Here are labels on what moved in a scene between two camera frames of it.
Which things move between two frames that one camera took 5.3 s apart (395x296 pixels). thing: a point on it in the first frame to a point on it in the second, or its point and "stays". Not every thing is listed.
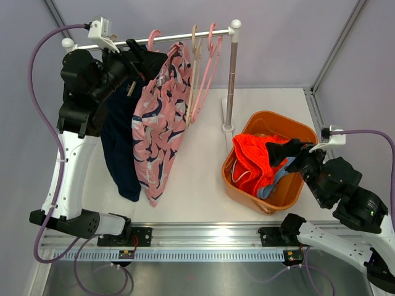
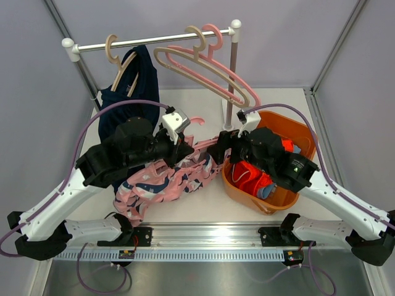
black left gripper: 137,67 to 178,152
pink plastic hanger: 212,31 to 212,60
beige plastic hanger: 194,73 to 195,57
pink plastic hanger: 173,50 to 189,139
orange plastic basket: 287,190 stays
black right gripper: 278,151 to 227,139
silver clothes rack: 69,45 stays
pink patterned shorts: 159,121 to 159,182
